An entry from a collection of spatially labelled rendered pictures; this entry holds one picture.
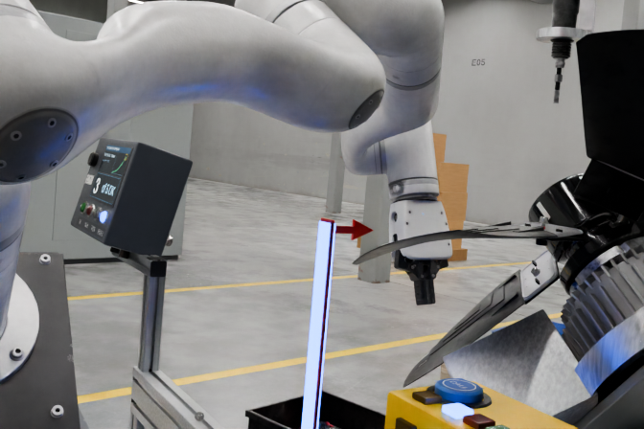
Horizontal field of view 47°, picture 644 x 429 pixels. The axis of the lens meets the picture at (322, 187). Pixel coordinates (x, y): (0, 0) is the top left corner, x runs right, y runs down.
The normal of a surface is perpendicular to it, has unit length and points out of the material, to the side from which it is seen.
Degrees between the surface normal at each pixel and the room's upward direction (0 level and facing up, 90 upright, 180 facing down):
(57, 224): 90
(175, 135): 90
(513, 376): 56
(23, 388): 42
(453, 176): 90
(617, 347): 84
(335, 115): 131
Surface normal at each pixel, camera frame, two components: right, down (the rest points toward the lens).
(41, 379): 0.37, -0.69
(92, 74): 0.89, -0.05
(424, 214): 0.49, -0.25
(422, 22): 0.55, 0.41
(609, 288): -0.72, -0.31
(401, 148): -0.22, -0.14
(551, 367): -0.28, -0.55
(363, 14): -0.27, 0.62
